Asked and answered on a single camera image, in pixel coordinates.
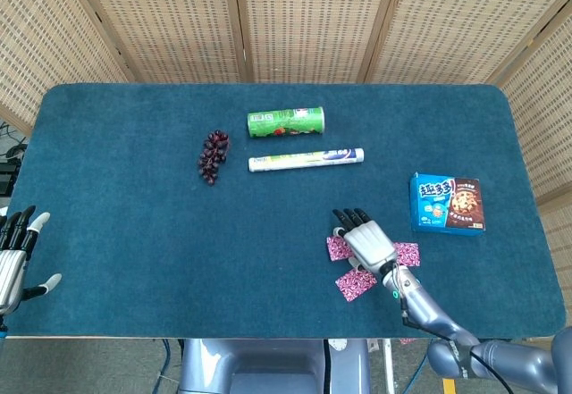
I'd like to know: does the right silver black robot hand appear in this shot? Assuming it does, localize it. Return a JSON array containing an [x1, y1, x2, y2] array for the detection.
[[331, 207, 399, 277]]

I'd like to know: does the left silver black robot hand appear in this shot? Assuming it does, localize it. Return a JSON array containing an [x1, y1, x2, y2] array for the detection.
[[0, 205, 63, 317]]

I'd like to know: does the pink patterned square packet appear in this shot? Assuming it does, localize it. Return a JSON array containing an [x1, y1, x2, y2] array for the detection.
[[392, 242, 421, 267], [335, 267, 379, 302]]

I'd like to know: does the blue chocolate cookie box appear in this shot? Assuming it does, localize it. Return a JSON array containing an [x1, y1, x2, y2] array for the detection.
[[409, 171, 487, 234]]

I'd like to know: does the white cling film roll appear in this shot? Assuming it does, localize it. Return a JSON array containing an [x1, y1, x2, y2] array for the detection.
[[248, 147, 366, 173]]

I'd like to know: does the white table leg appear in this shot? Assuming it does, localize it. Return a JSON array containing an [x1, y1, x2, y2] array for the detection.
[[383, 339, 396, 394]]

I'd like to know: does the green chips can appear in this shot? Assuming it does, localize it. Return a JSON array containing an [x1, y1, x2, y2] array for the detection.
[[246, 105, 326, 139]]

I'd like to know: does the blue-grey robot torso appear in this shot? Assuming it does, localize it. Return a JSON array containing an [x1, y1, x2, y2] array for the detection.
[[177, 338, 372, 394]]

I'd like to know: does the blue felt table mat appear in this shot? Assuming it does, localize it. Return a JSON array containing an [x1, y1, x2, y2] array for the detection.
[[4, 82, 568, 340]]

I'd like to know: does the purple grape bunch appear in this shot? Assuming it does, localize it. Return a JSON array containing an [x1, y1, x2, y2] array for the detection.
[[198, 129, 231, 186]]

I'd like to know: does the woven bamboo folding screen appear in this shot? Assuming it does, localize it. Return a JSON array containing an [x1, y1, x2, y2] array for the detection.
[[0, 0, 572, 355]]

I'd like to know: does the black electronics with cables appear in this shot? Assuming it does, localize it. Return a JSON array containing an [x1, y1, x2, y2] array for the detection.
[[0, 121, 26, 197]]

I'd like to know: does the blue cable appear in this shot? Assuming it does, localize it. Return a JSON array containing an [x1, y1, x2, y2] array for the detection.
[[156, 339, 175, 386]]

